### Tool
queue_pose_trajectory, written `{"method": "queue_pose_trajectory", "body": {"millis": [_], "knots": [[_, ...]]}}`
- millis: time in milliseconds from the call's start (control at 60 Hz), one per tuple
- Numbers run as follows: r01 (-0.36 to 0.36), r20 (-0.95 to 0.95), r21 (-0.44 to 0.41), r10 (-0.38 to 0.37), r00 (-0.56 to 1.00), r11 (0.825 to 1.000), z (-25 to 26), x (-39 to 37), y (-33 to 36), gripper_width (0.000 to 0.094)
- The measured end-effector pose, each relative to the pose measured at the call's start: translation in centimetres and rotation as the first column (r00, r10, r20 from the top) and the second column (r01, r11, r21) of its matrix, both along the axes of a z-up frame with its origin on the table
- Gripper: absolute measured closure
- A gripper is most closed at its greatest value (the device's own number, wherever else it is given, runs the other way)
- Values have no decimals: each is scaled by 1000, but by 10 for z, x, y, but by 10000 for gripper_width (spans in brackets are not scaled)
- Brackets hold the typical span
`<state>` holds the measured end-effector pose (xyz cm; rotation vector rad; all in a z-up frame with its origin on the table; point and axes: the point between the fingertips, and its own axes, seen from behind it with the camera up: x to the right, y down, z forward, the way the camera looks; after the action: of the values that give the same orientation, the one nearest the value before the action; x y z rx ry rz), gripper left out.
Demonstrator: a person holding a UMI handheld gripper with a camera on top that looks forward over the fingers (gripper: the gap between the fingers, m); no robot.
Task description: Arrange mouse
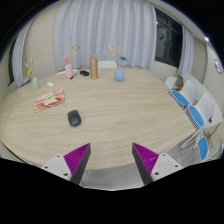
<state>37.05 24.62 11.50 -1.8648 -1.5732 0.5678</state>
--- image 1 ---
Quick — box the pink vase with flowers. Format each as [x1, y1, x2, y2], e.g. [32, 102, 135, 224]
[62, 44, 80, 79]

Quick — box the white curtain right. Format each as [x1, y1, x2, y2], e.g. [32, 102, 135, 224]
[177, 26, 194, 77]

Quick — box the small black case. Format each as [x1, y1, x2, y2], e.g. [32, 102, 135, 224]
[80, 70, 90, 76]

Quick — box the round wall clock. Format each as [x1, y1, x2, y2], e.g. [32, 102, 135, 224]
[214, 59, 222, 73]

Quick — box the black computer mouse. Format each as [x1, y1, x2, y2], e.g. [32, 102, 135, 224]
[68, 110, 81, 126]

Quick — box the white chair blue seat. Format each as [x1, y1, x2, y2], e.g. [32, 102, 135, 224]
[170, 80, 198, 107]
[177, 134, 220, 162]
[186, 93, 222, 130]

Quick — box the white chair blue seat middle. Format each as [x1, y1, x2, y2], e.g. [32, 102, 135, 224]
[186, 93, 222, 130]

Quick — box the tan cylindrical bottle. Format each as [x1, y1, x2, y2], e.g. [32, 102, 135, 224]
[90, 55, 98, 80]

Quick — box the white curtain centre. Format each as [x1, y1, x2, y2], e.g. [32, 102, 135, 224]
[54, 0, 157, 69]

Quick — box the green vase with flowers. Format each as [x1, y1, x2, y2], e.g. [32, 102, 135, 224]
[25, 58, 41, 90]

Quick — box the white chair blue seat far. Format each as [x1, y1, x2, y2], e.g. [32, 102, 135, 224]
[170, 80, 198, 107]

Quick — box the blue vase with flowers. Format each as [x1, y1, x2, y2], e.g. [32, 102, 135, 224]
[109, 43, 127, 82]

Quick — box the white curtain left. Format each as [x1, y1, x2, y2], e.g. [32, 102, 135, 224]
[12, 19, 34, 88]

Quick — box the white curtain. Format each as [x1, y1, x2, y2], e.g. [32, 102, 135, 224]
[12, 19, 34, 88]
[177, 26, 194, 77]
[54, 0, 157, 69]

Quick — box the colourful mouse pad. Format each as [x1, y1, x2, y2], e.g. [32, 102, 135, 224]
[34, 88, 65, 113]

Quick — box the dark window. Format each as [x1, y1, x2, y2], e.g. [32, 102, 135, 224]
[155, 10, 183, 67]

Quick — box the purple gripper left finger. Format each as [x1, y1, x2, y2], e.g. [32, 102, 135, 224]
[41, 142, 92, 186]

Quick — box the white chair at corner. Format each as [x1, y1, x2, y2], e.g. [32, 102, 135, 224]
[165, 77, 177, 89]

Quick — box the white chair blue seat near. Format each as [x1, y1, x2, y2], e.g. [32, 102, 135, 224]
[177, 134, 220, 162]

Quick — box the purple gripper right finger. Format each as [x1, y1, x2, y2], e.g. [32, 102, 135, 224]
[131, 142, 184, 186]

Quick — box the white chair behind table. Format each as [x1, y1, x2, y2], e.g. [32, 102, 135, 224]
[98, 61, 117, 69]

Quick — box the small white card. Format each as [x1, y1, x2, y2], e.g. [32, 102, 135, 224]
[47, 82, 54, 87]

